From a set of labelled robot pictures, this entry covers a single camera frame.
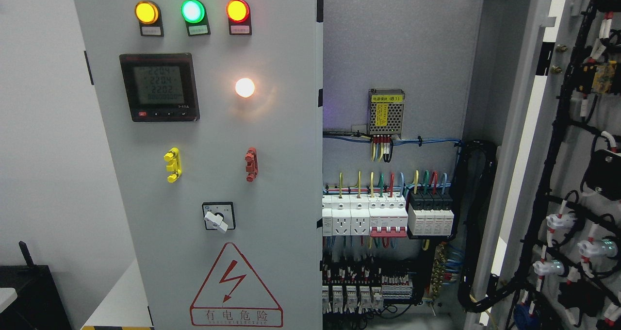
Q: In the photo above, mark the black digital power meter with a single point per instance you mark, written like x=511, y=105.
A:
x=160, y=87

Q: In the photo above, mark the metal mesh power supply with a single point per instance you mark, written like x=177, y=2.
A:
x=386, y=110

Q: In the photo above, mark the red handle four-pole breaker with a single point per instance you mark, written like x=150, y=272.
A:
x=388, y=216

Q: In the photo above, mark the white rotary selector switch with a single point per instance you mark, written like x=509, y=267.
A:
x=219, y=216

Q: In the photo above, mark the yellow indicator light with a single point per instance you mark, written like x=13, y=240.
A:
x=149, y=18

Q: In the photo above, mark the red electric hazard warning sticker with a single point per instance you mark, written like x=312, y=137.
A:
x=233, y=295

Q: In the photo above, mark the white glowing indicator lamp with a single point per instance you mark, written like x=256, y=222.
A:
x=245, y=87

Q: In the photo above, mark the grey cabinet door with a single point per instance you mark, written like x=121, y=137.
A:
x=275, y=214
x=542, y=233

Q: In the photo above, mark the lower relay terminal row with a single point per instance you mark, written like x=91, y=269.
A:
x=367, y=285

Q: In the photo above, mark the black white surge protector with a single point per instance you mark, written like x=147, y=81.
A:
x=430, y=216

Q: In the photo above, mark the green indicator light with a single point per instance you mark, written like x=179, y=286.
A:
x=195, y=17

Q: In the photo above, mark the black box lower left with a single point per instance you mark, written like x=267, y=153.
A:
x=38, y=305

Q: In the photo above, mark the red indicator light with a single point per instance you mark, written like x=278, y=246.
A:
x=239, y=17

